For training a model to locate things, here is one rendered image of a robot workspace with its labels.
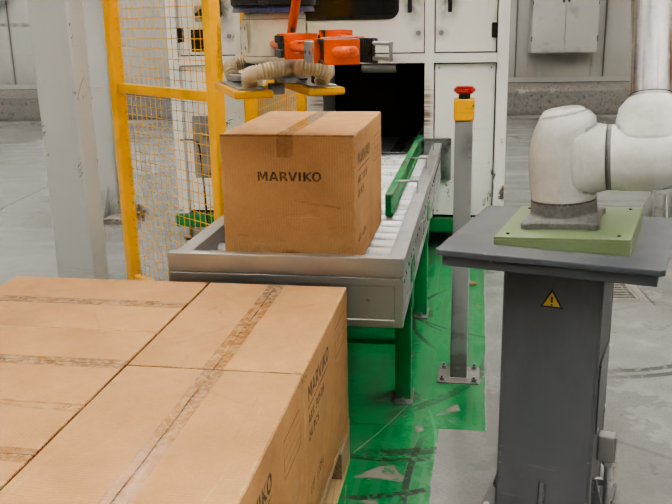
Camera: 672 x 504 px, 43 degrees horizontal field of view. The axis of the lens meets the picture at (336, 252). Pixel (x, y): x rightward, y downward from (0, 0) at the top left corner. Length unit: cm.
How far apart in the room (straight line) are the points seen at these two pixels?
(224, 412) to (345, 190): 97
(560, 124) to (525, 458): 84
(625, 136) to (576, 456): 79
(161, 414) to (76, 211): 186
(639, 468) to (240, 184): 142
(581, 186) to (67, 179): 207
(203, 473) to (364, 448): 123
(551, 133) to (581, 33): 910
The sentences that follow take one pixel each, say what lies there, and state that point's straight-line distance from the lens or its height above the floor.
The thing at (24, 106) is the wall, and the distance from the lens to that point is 1210.
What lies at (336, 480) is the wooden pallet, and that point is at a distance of 244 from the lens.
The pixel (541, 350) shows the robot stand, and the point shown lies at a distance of 212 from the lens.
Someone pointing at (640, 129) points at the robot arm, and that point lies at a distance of 202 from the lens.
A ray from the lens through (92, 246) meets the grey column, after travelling 346.
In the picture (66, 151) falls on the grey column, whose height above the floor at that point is 79.
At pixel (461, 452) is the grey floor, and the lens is 264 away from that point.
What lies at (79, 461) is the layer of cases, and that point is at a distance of 156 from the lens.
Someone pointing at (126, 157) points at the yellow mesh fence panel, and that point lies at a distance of 389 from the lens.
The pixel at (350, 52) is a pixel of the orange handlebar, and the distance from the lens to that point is 171.
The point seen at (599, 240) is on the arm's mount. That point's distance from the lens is 196.
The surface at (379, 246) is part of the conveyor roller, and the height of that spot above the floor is 53.
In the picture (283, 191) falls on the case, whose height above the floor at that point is 78.
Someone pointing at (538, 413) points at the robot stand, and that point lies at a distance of 219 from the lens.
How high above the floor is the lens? 127
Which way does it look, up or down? 16 degrees down
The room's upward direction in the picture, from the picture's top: 1 degrees counter-clockwise
